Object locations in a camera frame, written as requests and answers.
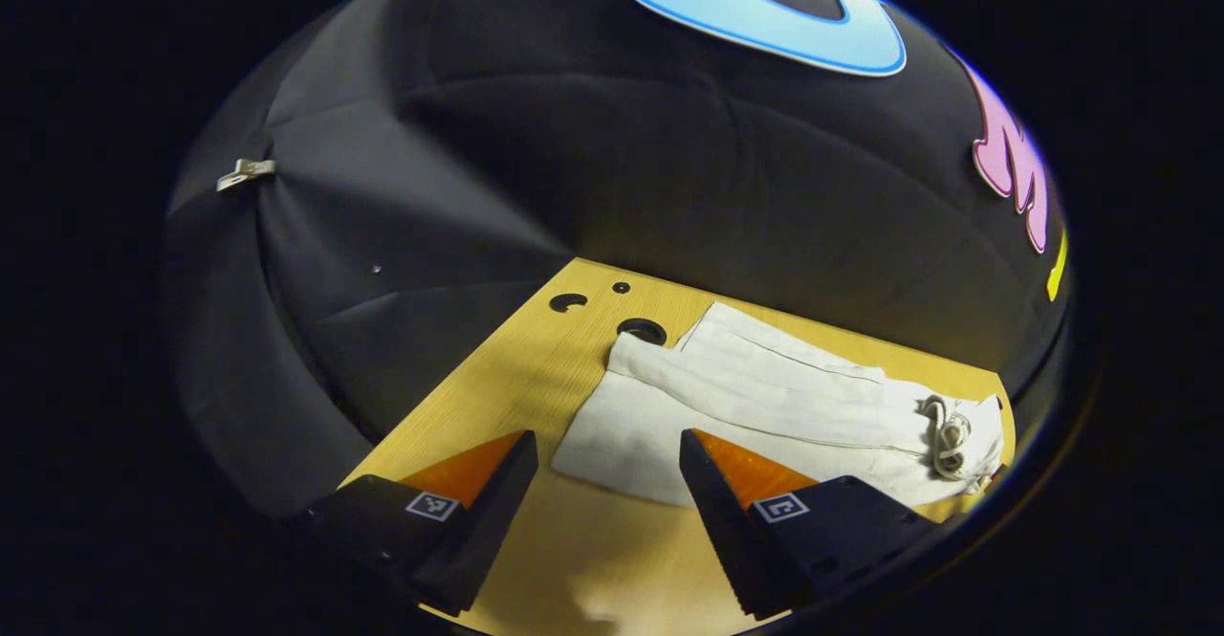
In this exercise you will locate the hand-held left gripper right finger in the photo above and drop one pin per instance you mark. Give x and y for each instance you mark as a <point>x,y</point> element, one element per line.
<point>722,521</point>

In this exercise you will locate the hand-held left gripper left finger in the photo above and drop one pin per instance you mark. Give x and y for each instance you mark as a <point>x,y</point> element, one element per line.
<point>488,521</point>

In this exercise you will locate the white jeans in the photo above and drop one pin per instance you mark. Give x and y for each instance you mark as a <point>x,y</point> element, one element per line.
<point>765,397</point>

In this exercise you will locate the black round table grommet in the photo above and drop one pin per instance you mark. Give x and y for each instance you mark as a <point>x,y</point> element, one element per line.
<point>642,331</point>

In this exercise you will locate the black backdrop cloth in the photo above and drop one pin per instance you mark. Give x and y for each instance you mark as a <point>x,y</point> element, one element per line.
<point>574,158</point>

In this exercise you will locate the white backdrop clip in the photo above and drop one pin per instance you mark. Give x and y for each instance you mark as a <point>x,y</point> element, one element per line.
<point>246,172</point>

